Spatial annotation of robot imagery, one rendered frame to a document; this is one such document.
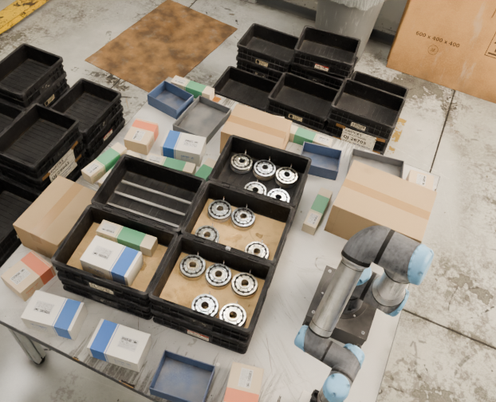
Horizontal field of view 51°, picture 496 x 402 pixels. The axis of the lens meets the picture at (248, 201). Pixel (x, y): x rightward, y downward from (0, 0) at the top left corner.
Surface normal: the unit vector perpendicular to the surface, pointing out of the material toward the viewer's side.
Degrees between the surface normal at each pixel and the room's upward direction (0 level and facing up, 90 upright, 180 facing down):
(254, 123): 0
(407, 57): 72
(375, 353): 0
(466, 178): 0
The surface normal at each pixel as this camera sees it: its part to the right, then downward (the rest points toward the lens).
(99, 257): 0.08, -0.60
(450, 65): -0.37, 0.49
